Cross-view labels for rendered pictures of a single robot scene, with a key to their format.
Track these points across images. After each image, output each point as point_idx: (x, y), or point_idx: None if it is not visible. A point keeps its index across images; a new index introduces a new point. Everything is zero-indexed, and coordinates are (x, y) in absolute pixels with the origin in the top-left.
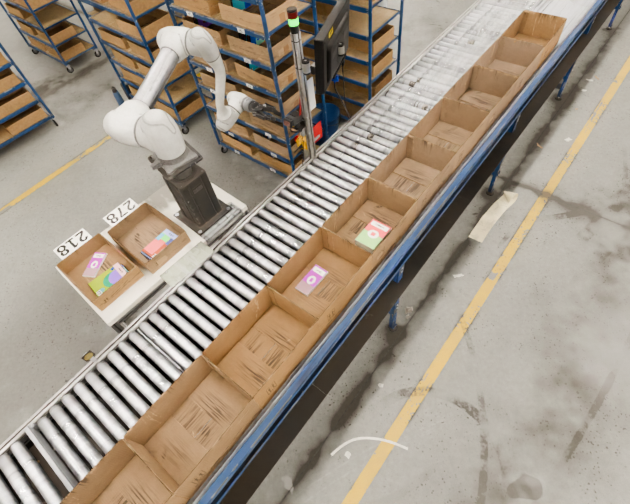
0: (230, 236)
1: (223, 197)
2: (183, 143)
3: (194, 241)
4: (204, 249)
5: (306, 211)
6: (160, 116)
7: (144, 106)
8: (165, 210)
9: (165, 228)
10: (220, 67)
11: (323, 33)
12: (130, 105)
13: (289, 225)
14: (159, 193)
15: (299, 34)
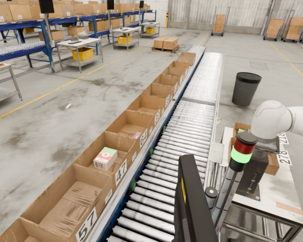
0: (206, 171)
1: (239, 198)
2: (254, 129)
3: (225, 163)
4: (214, 160)
5: (165, 199)
6: (267, 103)
7: None
8: (268, 178)
9: None
10: None
11: (187, 168)
12: None
13: (172, 185)
14: (291, 191)
15: (228, 169)
